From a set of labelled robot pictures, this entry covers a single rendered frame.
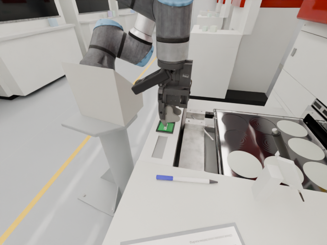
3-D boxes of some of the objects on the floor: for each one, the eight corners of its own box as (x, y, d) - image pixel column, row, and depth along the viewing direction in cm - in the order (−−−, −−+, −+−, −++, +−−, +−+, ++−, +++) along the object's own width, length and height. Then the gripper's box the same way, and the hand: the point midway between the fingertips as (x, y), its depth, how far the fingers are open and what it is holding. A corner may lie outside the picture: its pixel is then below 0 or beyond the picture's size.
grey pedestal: (77, 199, 129) (21, 120, 78) (111, 159, 160) (86, 85, 110) (130, 226, 113) (102, 150, 62) (155, 176, 145) (151, 99, 94)
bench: (88, 66, 387) (53, -53, 263) (24, 103, 248) (-114, -113, 124) (51, 63, 404) (2, -50, 280) (-28, 96, 266) (-196, -99, 142)
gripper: (191, 67, 34) (183, 137, 47) (193, 55, 41) (186, 119, 54) (153, 64, 35) (155, 133, 48) (161, 53, 42) (162, 116, 55)
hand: (163, 122), depth 51 cm, fingers closed
